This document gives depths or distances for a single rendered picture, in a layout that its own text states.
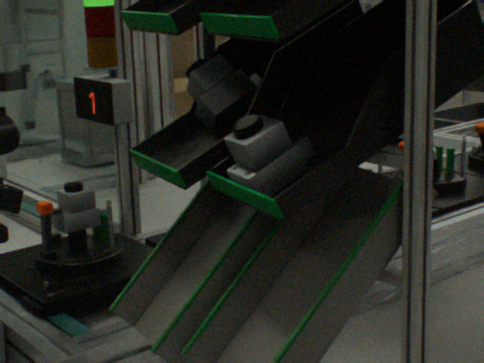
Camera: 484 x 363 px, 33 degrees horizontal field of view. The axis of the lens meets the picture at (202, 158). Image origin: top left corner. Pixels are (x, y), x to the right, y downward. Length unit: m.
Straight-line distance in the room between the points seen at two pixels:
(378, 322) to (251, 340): 0.48
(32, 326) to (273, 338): 0.39
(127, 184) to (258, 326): 0.59
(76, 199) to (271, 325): 0.49
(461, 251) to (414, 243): 0.74
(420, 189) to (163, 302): 0.36
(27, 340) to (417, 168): 0.56
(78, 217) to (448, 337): 0.59
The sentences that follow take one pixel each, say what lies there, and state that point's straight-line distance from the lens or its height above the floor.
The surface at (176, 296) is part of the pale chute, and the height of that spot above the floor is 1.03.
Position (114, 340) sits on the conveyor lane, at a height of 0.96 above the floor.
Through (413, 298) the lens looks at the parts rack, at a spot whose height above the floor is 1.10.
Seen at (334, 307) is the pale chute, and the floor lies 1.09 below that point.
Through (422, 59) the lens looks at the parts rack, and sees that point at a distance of 0.75.
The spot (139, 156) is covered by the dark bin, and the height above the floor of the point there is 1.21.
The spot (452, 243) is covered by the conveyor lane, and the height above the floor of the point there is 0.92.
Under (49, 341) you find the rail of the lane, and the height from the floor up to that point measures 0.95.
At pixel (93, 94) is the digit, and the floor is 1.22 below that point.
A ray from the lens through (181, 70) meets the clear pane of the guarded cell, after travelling 2.75.
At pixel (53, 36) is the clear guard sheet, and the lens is 1.59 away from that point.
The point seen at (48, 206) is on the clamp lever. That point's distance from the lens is 1.24.
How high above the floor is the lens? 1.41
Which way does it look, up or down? 13 degrees down
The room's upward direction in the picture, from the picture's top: 2 degrees counter-clockwise
